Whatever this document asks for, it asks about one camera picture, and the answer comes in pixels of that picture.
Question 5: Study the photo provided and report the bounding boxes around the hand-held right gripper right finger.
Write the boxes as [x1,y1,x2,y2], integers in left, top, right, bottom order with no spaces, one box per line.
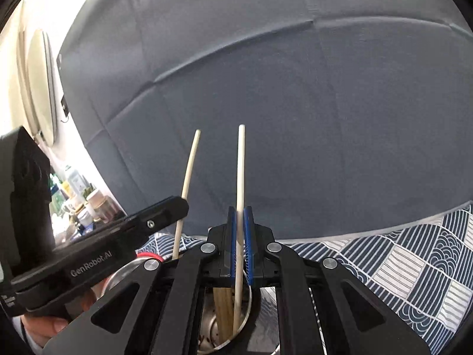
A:
[242,205,431,355]

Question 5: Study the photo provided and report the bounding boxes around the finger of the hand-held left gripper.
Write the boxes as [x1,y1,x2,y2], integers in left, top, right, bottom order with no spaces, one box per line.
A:
[124,197,190,246]

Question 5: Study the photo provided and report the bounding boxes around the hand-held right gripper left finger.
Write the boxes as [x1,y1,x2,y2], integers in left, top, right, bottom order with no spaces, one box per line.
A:
[42,206,237,355]

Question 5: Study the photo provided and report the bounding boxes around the single pale chopstick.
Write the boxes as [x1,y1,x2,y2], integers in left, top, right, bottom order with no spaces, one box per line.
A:
[232,124,247,341]
[172,129,202,260]

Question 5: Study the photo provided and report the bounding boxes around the black utensil holder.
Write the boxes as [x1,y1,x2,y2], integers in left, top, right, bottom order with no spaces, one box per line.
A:
[196,285,285,355]

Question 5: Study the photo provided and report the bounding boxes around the person's left hand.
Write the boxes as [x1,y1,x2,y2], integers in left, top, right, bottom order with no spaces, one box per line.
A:
[22,281,108,352]

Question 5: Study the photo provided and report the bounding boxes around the red steel-lined bowl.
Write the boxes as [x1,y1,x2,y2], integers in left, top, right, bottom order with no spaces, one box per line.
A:
[107,252,163,293]

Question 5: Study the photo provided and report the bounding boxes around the white lidded jar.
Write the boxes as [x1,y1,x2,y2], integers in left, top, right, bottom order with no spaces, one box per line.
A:
[77,207,93,228]

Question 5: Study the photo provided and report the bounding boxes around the glass jar wooden lid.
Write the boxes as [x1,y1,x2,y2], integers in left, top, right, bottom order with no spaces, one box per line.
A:
[100,200,119,222]

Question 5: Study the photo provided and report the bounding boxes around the pink jar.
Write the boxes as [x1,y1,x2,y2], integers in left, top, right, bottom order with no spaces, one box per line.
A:
[89,188,106,211]

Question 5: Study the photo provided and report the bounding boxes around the green packets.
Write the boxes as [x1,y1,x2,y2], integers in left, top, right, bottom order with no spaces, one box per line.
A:
[50,174,65,215]

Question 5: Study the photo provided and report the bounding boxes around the large white bottle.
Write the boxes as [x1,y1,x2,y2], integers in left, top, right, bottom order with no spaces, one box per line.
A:
[66,166,89,202]

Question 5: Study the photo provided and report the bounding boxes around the grey backdrop cloth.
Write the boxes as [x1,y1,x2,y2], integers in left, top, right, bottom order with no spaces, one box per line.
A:
[57,0,473,241]

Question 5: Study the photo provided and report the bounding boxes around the blue white patterned tablecloth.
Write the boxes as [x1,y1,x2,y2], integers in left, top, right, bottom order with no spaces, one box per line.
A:
[140,201,473,355]

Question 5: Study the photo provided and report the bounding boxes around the oval wall mirror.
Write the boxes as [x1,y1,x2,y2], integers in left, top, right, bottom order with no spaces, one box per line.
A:
[17,30,60,146]

